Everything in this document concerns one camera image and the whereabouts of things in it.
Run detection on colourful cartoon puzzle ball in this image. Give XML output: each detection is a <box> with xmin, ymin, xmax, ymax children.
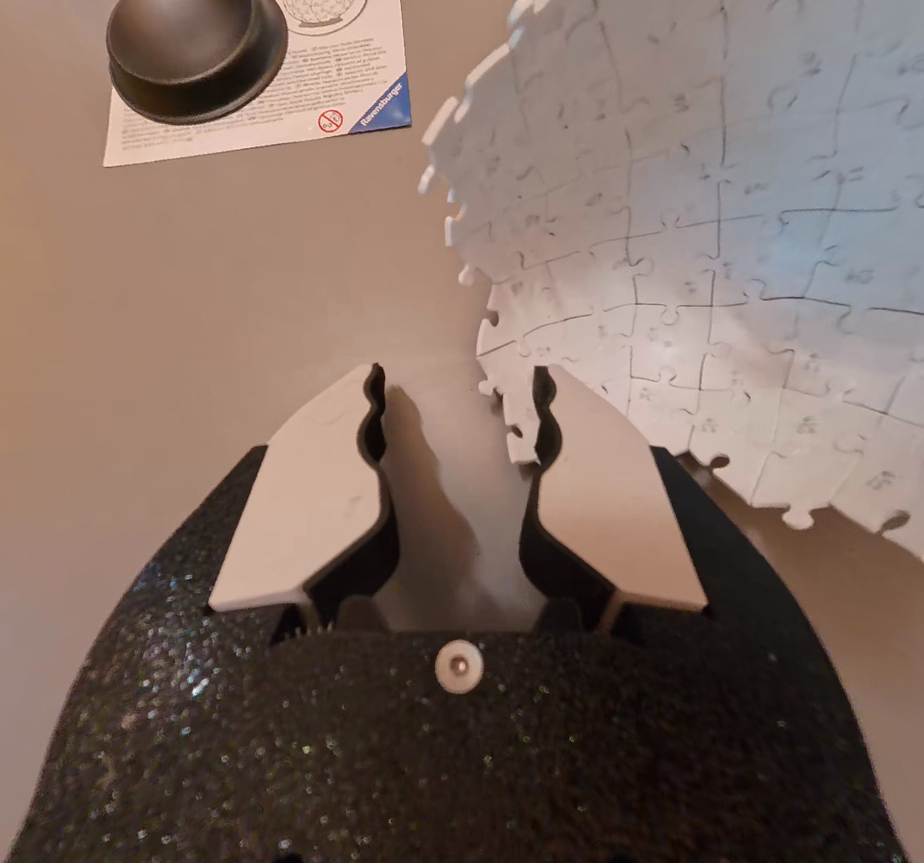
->
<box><xmin>419</xmin><ymin>0</ymin><xmax>924</xmax><ymax>561</ymax></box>

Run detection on black round ball stand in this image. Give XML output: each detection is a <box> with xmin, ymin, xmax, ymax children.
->
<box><xmin>106</xmin><ymin>0</ymin><xmax>288</xmax><ymax>124</ymax></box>

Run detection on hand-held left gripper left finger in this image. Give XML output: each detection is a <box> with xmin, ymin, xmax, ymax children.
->
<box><xmin>208</xmin><ymin>363</ymin><xmax>400</xmax><ymax>623</ymax></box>

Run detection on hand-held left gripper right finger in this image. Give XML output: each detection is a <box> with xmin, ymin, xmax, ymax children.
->
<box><xmin>520</xmin><ymin>365</ymin><xmax>708</xmax><ymax>629</ymax></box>

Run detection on white printed instruction sheet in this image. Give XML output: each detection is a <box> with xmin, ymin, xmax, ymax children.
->
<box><xmin>103</xmin><ymin>0</ymin><xmax>418</xmax><ymax>168</ymax></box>

